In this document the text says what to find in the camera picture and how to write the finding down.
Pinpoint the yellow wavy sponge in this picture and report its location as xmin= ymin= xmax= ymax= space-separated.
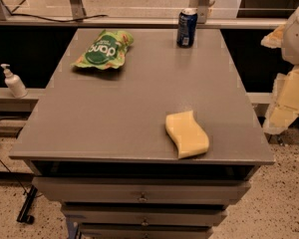
xmin=165 ymin=111 xmax=209 ymax=159

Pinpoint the top grey drawer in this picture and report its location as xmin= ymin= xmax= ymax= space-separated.
xmin=33 ymin=177 xmax=250 ymax=205

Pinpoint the grey drawer cabinet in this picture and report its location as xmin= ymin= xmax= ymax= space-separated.
xmin=8 ymin=28 xmax=276 ymax=239

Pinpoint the grey metal frame rail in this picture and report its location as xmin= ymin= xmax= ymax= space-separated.
xmin=0 ymin=15 xmax=287 ymax=30

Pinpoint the black cable on ledge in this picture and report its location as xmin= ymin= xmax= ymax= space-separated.
xmin=10 ymin=13 xmax=109 ymax=23

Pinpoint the middle grey drawer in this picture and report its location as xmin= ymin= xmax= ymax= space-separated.
xmin=62 ymin=205 xmax=227 ymax=226

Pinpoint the bottom grey drawer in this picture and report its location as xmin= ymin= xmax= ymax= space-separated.
xmin=80 ymin=225 xmax=212 ymax=239

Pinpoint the blue soda can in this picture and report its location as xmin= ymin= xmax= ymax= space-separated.
xmin=176 ymin=8 xmax=198 ymax=48

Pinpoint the white pump dispenser bottle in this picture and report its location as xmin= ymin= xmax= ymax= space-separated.
xmin=0 ymin=64 xmax=28 ymax=98

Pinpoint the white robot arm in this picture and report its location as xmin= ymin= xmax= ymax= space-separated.
xmin=261 ymin=7 xmax=299 ymax=134

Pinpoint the grey drawer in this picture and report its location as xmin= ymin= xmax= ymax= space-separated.
xmin=33 ymin=177 xmax=250 ymax=205
xmin=80 ymin=225 xmax=212 ymax=239
xmin=62 ymin=205 xmax=227 ymax=226

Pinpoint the green snack bag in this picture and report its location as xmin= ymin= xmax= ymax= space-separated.
xmin=73 ymin=30 xmax=134 ymax=70

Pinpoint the black metal foot bracket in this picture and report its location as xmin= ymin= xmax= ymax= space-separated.
xmin=17 ymin=186 xmax=38 ymax=224

